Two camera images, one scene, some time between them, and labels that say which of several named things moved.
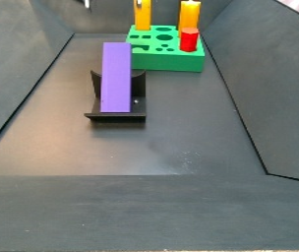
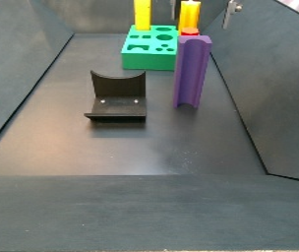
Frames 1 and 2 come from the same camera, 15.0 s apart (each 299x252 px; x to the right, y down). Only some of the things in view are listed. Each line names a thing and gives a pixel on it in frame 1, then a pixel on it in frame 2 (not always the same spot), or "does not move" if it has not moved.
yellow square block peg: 141,15 does not move
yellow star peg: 188,15 does not move
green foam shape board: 156,50 does not move
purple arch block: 116,72 to 191,62
